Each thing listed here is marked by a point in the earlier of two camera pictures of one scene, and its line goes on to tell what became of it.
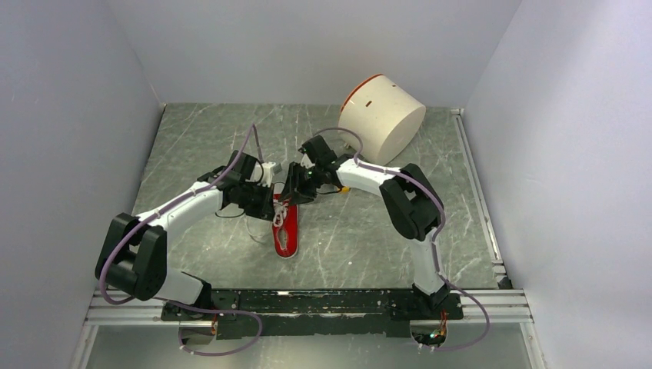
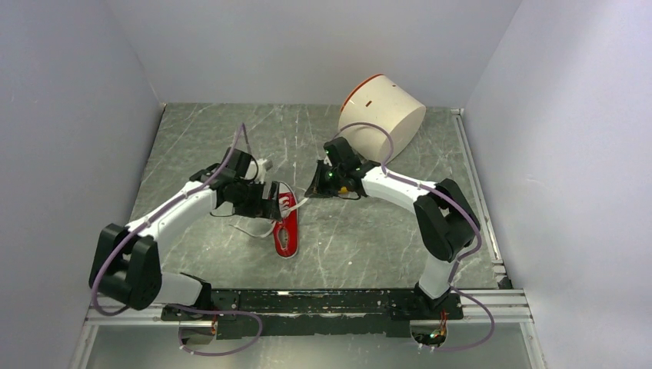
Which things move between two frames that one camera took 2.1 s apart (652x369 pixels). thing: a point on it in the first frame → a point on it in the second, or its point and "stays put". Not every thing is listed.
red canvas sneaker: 284,227 stays put
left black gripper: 264,210 stays put
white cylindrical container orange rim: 383,114 stays put
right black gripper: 294,187 → 317,189
